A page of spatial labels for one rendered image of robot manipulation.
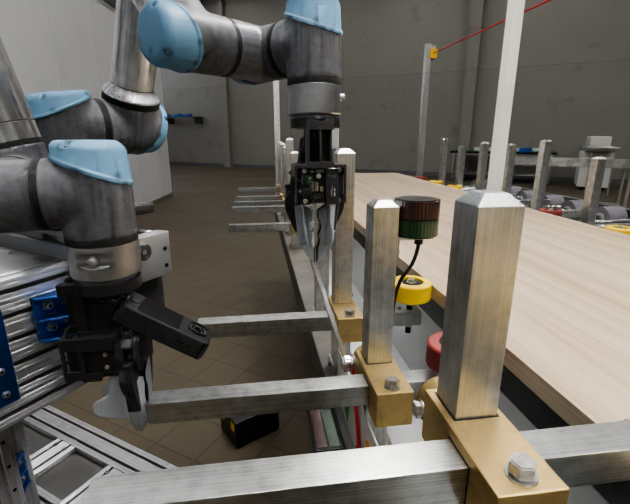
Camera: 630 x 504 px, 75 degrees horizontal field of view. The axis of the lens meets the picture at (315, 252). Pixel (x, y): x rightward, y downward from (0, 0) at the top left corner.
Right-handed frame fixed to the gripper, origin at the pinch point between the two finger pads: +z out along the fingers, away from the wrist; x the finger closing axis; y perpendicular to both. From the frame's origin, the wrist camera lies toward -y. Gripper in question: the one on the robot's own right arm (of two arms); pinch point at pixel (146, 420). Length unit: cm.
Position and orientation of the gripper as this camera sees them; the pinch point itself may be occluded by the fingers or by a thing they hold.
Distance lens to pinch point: 62.3
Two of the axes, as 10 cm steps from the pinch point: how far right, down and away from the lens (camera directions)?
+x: 1.4, 2.7, -9.5
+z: 0.0, 9.6, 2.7
